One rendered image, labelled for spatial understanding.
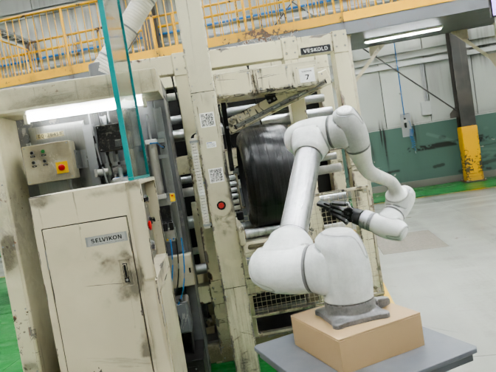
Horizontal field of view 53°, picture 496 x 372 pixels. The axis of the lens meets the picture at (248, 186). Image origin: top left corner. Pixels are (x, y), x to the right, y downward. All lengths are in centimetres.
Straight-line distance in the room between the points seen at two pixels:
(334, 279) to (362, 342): 19
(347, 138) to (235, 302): 116
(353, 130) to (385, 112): 989
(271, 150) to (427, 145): 958
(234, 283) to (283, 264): 110
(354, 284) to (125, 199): 86
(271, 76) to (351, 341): 180
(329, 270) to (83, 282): 90
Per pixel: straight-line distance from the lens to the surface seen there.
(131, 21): 298
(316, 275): 153
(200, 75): 260
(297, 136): 194
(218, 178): 256
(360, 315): 154
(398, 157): 1175
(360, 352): 149
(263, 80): 288
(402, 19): 817
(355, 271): 150
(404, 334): 157
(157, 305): 190
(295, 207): 172
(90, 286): 191
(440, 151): 1193
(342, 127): 190
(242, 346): 275
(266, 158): 241
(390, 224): 226
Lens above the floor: 129
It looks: 3 degrees down
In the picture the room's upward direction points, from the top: 9 degrees counter-clockwise
